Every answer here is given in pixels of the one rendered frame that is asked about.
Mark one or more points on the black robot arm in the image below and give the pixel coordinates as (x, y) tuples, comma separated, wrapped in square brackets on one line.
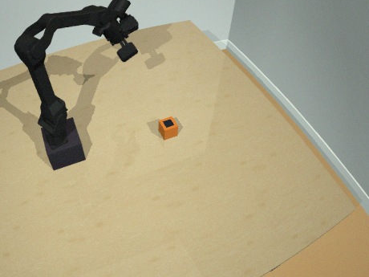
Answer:
[(32, 52)]

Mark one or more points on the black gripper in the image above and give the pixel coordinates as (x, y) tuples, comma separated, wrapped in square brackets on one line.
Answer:
[(128, 50)]

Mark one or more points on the orange block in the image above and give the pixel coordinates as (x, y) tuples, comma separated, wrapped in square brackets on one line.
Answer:
[(168, 128)]

